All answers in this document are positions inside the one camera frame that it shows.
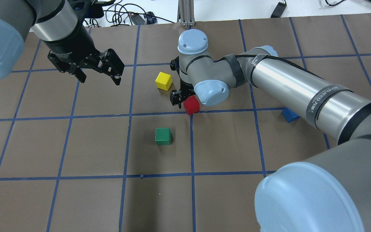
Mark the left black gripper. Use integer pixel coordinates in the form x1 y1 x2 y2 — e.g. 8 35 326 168
43 25 125 86

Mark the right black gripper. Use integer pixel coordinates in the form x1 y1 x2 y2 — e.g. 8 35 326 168
169 58 195 109

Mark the red block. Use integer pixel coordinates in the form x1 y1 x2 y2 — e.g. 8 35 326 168
183 95 200 115

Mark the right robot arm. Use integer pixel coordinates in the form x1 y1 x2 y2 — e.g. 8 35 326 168
170 29 371 232

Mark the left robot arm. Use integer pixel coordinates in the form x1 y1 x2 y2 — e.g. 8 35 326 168
0 0 125 85

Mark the yellow block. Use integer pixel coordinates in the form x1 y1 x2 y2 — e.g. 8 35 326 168
155 72 173 91

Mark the green block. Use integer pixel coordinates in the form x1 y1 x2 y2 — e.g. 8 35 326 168
155 128 171 146

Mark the blue block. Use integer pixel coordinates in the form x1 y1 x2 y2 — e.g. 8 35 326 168
281 107 301 123

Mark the black power adapter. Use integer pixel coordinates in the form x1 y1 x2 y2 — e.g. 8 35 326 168
270 1 287 18

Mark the black cable bundle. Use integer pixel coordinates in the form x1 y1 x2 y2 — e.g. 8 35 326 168
82 2 176 29

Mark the aluminium frame post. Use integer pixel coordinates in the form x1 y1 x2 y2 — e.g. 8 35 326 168
177 0 195 26

